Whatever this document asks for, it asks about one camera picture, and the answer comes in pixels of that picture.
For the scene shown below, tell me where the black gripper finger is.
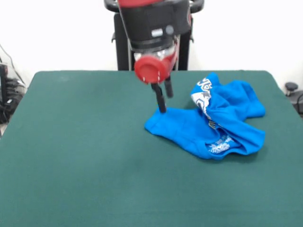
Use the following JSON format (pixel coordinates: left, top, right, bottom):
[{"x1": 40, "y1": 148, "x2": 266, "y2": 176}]
[
  {"x1": 150, "y1": 82, "x2": 168, "y2": 114},
  {"x1": 164, "y1": 76, "x2": 174, "y2": 98}
]

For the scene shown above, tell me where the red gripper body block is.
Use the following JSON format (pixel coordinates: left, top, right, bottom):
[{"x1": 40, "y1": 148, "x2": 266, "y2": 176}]
[{"x1": 134, "y1": 40, "x2": 179, "y2": 85}]

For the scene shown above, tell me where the blue printed t-shirt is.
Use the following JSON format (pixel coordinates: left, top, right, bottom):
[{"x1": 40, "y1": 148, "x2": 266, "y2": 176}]
[{"x1": 144, "y1": 72, "x2": 266, "y2": 161}]

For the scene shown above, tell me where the dark green table cloth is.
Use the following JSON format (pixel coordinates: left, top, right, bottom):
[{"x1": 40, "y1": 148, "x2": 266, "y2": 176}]
[{"x1": 0, "y1": 70, "x2": 303, "y2": 227}]

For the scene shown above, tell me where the black electronics box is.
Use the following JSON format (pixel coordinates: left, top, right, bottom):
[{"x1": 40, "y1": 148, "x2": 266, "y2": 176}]
[{"x1": 0, "y1": 63, "x2": 8, "y2": 107}]

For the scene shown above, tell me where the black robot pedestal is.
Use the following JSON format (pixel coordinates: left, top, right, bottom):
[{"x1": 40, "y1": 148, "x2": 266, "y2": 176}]
[{"x1": 103, "y1": 0, "x2": 204, "y2": 71}]

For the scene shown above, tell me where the black cable bundle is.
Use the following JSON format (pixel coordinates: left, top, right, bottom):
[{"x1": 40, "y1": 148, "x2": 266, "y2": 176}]
[{"x1": 0, "y1": 78, "x2": 27, "y2": 124}]

